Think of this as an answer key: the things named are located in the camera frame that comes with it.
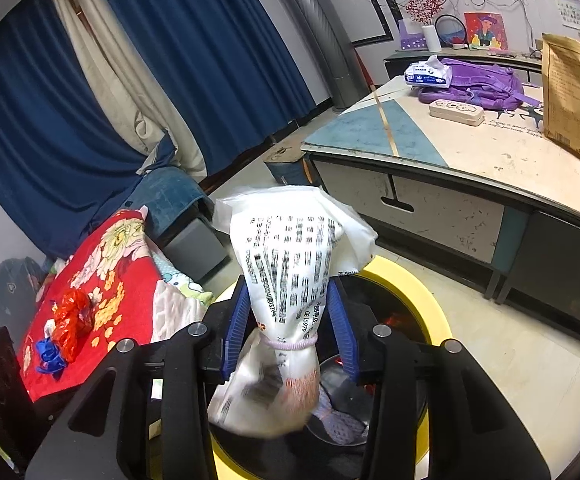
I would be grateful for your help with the beige curtain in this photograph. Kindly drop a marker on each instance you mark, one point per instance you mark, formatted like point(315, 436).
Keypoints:
point(137, 107)

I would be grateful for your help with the brown paper bag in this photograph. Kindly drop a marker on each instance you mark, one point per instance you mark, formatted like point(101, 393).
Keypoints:
point(561, 90)

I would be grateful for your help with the tissue pack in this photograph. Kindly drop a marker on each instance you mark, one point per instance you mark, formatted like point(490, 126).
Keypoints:
point(429, 73)

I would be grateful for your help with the blue storage box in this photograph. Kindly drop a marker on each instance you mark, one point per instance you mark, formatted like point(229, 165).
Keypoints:
point(288, 164)

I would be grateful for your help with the grey patterned pillow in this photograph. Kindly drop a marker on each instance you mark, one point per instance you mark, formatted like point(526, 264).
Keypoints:
point(20, 280)

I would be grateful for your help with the dark blue curtain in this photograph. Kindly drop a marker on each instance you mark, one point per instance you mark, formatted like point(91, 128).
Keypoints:
point(223, 65)
point(63, 167)

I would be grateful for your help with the white foam fruit net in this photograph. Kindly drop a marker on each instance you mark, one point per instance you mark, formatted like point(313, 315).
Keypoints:
point(333, 426)

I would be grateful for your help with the right dark blue curtain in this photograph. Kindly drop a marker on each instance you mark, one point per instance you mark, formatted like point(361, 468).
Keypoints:
point(223, 65)

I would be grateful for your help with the yellow rimmed trash bin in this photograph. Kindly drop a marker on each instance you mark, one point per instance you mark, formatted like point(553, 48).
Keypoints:
point(394, 318)

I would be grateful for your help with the coffee table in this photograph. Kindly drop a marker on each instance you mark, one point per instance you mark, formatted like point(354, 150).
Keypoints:
point(495, 206)

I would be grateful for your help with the red plastic bag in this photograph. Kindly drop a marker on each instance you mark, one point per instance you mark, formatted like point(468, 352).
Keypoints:
point(73, 323)

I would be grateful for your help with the blue sofa cover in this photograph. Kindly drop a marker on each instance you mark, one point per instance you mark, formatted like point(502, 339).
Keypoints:
point(173, 200)

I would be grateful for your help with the white pencil case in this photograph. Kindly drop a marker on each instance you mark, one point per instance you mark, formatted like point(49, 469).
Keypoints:
point(463, 113)

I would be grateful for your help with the white vase red flowers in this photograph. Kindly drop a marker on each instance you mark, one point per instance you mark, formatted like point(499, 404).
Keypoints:
point(424, 12)

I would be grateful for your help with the red floral blanket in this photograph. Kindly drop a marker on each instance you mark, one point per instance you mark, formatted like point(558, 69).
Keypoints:
point(136, 293)

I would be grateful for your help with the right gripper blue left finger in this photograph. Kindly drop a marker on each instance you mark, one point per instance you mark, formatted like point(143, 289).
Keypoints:
point(236, 328)

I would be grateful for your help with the blue plastic bag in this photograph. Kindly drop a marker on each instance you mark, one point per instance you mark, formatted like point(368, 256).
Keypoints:
point(51, 360)

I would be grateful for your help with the silver tower air conditioner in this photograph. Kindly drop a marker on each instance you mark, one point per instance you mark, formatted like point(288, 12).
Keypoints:
point(331, 48)

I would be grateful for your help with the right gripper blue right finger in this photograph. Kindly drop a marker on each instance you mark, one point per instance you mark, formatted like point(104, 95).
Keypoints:
point(343, 331)

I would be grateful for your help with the colourful painting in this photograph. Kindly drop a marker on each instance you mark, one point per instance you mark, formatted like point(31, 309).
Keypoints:
point(486, 30)

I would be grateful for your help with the left dark blue curtain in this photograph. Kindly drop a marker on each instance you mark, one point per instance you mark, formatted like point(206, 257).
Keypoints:
point(63, 167)

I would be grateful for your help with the white printed plastic bag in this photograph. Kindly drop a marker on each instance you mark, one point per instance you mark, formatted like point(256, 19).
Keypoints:
point(289, 241)

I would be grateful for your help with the black tv cabinet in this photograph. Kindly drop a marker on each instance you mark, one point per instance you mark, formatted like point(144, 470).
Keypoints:
point(528, 70)

